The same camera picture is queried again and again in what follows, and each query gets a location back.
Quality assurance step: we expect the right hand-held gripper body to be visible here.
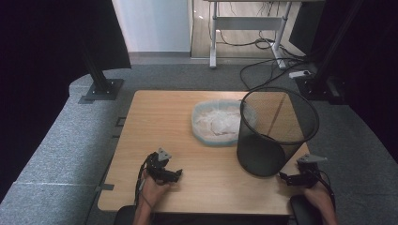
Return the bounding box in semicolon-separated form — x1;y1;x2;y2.
296;154;328;188

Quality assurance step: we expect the black metal stand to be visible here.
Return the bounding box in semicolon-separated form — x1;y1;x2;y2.
295;0;365;106
78;38;125;101

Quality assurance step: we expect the grey tape piece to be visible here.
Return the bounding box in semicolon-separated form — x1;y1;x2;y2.
94;183;115;192

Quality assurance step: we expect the white desk frame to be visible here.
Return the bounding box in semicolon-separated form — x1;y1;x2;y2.
203;0;327;70

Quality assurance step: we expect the white power adapter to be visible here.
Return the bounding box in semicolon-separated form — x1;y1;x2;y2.
288;69;313;80

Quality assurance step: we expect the white blue-rimmed trash bag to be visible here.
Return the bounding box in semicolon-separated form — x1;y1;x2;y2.
191;98;258;147

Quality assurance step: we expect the black mesh trash can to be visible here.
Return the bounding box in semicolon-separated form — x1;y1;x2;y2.
236;86;320;178

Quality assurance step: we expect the black cable bundle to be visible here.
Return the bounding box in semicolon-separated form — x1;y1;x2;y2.
215;29;284;51

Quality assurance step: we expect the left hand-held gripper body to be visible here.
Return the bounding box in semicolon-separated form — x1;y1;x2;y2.
145;147;173;184

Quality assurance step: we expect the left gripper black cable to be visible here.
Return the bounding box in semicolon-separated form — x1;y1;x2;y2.
134;155;150;207

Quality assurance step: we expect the person's right hand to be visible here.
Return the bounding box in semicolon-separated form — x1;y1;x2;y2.
304;182;331;209

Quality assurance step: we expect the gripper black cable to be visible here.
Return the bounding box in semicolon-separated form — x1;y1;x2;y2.
134;155;150;207
315;169;336;212

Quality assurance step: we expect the black floor cable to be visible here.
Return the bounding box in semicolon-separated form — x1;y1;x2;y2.
238;56;314;92

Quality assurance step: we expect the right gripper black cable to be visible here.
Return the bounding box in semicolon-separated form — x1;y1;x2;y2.
315;169;336;212

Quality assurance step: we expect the black chair armrest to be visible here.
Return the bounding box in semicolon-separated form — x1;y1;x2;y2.
289;194;324;225
113;204;137;225

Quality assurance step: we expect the person's left hand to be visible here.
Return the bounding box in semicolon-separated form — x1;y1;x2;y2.
139;174;172;205

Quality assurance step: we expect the black curtain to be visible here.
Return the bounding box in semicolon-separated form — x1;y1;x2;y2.
288;0;398;155

